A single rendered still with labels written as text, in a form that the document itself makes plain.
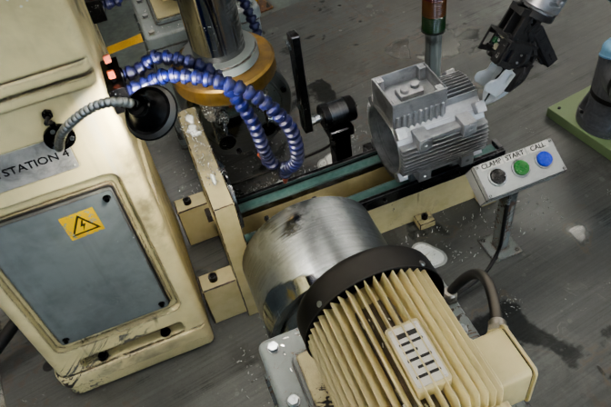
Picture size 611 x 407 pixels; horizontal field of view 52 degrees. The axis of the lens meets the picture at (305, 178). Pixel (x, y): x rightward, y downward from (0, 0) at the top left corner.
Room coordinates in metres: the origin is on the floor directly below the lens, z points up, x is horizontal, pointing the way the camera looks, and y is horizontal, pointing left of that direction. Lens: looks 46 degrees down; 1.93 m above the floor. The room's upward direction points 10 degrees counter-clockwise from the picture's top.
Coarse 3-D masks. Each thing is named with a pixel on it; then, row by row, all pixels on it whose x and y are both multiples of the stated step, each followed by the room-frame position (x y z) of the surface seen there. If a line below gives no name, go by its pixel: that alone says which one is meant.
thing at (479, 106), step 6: (444, 72) 1.08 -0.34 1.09; (450, 72) 1.07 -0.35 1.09; (372, 96) 1.03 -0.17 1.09; (372, 102) 1.02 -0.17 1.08; (480, 102) 0.95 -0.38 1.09; (474, 108) 0.95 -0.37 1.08; (480, 108) 0.94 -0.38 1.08; (486, 108) 0.94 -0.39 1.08; (396, 132) 0.91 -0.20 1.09; (402, 132) 0.91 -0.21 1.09; (372, 138) 1.03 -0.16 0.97; (396, 138) 0.91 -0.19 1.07; (402, 138) 0.90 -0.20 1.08; (372, 144) 1.03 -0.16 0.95; (480, 150) 0.95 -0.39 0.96; (396, 174) 0.91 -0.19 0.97; (396, 180) 0.91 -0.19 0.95; (402, 180) 0.90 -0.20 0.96
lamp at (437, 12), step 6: (444, 0) 1.31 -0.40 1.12; (426, 6) 1.31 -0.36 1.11; (432, 6) 1.30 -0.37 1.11; (438, 6) 1.30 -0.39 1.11; (444, 6) 1.31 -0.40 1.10; (426, 12) 1.31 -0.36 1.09; (432, 12) 1.30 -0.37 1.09; (438, 12) 1.30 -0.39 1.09; (444, 12) 1.31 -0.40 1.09; (432, 18) 1.30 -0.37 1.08
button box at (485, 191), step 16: (544, 144) 0.82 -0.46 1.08; (496, 160) 0.79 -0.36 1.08; (512, 160) 0.79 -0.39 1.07; (528, 160) 0.79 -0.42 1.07; (560, 160) 0.79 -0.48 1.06; (480, 176) 0.77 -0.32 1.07; (512, 176) 0.77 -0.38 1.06; (528, 176) 0.76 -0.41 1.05; (544, 176) 0.76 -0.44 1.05; (480, 192) 0.76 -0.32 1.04; (496, 192) 0.74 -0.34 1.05; (512, 192) 0.75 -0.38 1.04
